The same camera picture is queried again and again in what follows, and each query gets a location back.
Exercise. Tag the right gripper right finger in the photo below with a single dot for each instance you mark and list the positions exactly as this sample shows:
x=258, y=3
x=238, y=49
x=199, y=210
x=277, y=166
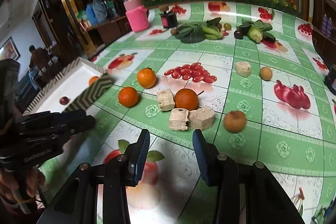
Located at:
x=207, y=158

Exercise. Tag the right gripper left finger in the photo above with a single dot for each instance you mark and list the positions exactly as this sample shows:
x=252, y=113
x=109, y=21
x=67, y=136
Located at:
x=136, y=154

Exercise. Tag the sugarcane piece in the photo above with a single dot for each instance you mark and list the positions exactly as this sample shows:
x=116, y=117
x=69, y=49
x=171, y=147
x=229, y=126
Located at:
x=243, y=68
x=202, y=118
x=179, y=119
x=165, y=100

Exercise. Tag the longan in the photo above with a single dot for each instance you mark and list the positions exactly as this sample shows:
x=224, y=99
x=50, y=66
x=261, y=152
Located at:
x=266, y=73
x=234, y=121

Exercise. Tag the red jujube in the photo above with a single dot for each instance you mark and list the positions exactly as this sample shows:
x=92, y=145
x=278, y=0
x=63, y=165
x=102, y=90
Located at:
x=64, y=100

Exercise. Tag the dark orange with stem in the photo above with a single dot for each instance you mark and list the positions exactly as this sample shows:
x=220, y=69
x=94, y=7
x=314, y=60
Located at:
x=187, y=99

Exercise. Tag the person's left hand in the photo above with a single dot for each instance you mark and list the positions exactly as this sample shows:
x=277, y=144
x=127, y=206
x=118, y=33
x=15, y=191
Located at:
x=33, y=178

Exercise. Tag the white tray with chevron rim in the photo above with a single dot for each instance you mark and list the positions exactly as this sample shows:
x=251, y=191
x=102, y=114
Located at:
x=72, y=82

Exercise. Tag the seated person in background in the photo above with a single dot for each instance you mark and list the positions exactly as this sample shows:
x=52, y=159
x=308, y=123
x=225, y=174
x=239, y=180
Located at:
x=40, y=59

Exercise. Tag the dark plum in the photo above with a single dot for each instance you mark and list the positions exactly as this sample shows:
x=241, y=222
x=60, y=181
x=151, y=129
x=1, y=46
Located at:
x=238, y=34

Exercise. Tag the brown kiwi fruit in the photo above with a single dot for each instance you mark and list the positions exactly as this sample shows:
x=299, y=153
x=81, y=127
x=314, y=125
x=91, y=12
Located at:
x=173, y=31

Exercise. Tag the bok choy left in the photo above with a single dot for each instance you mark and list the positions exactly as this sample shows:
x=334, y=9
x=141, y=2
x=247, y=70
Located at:
x=196, y=32

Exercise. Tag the bok choy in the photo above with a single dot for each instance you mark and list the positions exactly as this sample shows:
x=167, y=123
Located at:
x=257, y=31
x=196, y=32

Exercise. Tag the green grape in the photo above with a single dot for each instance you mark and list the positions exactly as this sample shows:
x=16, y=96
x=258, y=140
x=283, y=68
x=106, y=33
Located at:
x=227, y=26

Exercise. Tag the small brown fruit by grape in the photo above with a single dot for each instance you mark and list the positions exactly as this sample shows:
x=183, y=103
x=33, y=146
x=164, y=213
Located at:
x=219, y=26

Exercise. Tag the bok choy right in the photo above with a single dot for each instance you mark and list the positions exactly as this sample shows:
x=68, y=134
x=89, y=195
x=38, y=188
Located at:
x=257, y=31

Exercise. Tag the dark jar with red label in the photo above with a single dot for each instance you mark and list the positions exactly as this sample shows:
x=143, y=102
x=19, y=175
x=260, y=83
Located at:
x=168, y=17

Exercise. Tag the pink knitted-sleeve bottle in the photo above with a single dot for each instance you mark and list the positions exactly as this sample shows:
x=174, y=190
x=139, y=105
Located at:
x=136, y=14

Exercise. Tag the wooden cabinet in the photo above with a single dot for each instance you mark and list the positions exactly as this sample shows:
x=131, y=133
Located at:
x=61, y=23

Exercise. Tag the black device at table edge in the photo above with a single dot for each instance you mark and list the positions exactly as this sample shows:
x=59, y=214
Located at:
x=330, y=79

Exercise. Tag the purple bottles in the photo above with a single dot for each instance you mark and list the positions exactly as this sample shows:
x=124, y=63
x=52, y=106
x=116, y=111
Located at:
x=327, y=26

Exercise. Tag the framed wall picture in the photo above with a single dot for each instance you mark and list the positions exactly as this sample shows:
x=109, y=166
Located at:
x=9, y=50

